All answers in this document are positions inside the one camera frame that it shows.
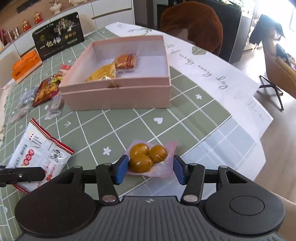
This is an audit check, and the black tripod stand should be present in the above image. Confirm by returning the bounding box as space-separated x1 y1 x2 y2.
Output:
259 75 284 111

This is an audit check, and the white snack packet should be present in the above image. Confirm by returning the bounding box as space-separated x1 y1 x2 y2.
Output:
6 118 74 193

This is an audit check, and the yellow red biscuit packet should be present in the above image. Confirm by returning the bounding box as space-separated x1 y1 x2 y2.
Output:
52 65 71 83

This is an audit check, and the grey bar packet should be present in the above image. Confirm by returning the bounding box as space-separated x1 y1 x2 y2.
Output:
45 92 64 120

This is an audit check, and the black plum gift box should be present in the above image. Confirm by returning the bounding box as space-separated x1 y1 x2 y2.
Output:
32 12 84 61

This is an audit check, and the brown upholstered chair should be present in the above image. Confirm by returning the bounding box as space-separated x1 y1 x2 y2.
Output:
159 1 223 56

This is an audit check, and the green grid tablecloth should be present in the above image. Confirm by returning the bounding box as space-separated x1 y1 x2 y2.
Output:
0 22 273 239

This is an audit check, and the tan chair with dark clothes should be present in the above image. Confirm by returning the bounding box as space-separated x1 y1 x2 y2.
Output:
249 15 295 97

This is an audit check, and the yellow snack packet in box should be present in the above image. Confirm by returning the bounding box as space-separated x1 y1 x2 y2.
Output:
86 63 116 82

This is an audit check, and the orange wrapped cake packet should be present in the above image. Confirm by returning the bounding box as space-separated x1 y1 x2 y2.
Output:
114 53 137 69

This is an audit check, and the pink cardboard box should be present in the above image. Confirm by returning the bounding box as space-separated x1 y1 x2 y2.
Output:
59 35 171 110

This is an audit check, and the packet of brown eggs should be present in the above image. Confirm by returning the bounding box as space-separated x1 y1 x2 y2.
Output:
125 140 178 178

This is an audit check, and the red spicy snack packet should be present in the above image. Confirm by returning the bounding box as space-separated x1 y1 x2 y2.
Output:
32 77 61 107

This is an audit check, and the red figurine on shelf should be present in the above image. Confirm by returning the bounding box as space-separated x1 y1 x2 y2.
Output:
23 20 31 32
34 12 43 25

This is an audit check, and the orange tissue box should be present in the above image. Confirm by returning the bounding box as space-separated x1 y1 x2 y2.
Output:
11 50 43 84

